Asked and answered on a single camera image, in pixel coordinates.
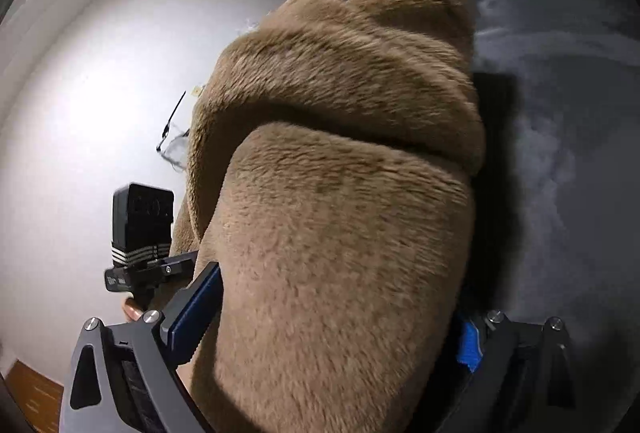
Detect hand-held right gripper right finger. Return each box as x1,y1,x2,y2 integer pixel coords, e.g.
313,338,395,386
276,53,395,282
435,309,586,433

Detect person's left hand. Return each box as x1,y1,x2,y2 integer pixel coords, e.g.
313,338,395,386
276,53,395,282
121,297,150,324

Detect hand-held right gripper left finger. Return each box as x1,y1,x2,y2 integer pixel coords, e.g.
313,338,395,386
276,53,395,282
59,261,223,433

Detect brown fleece garment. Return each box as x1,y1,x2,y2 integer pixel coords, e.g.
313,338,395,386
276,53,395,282
172,0,488,433

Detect translucent plastic bag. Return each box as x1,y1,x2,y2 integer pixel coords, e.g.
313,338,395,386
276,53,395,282
160,128,193,174

